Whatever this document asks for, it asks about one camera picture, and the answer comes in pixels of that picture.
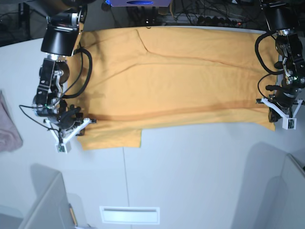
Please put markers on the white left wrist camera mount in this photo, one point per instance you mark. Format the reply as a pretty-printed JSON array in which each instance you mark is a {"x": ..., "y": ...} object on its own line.
[{"x": 289, "y": 120}]

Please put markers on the grey right bin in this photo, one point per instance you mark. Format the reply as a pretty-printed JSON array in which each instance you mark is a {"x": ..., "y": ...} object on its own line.
[{"x": 293, "y": 211}]

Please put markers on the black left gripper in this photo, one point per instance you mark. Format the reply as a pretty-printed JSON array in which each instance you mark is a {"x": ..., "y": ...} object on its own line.
[{"x": 284, "y": 98}]

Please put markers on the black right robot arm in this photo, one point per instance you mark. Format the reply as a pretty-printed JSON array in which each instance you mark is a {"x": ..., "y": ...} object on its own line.
[{"x": 65, "y": 23}]

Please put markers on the white table slot plate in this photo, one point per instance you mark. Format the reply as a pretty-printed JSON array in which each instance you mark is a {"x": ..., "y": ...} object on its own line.
[{"x": 130, "y": 215}]

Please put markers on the orange T-shirt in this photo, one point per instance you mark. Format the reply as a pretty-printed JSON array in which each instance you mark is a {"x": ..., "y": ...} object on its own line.
[{"x": 144, "y": 78}]

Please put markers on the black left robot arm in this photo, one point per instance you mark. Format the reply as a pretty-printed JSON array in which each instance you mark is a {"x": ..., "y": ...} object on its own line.
[{"x": 282, "y": 22}]

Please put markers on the purple device with blue oval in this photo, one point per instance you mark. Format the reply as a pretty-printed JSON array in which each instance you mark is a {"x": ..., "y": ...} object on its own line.
[{"x": 145, "y": 3}]

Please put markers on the pink cloth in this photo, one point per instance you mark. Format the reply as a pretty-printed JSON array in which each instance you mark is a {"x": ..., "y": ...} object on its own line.
[{"x": 10, "y": 139}]

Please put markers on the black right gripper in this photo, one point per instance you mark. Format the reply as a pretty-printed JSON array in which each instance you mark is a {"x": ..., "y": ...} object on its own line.
[{"x": 67, "y": 116}]

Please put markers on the grey bin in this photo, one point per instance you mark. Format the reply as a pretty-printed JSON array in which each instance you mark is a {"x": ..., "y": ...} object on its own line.
[
  {"x": 51, "y": 210},
  {"x": 293, "y": 211}
]

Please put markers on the orange pencil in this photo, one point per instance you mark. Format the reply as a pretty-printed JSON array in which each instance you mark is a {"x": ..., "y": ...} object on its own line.
[{"x": 73, "y": 215}]

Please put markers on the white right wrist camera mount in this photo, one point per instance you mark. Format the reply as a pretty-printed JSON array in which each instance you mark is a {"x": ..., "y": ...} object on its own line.
[{"x": 63, "y": 137}]

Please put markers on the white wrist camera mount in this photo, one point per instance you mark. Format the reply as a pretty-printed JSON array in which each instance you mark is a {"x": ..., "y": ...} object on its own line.
[
  {"x": 289, "y": 120},
  {"x": 63, "y": 137}
]

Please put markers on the black power strip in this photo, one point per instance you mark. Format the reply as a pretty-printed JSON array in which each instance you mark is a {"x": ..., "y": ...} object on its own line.
[{"x": 218, "y": 21}]

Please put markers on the grey left bin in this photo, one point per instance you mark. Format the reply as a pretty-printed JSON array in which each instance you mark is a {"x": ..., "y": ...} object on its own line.
[{"x": 51, "y": 210}]

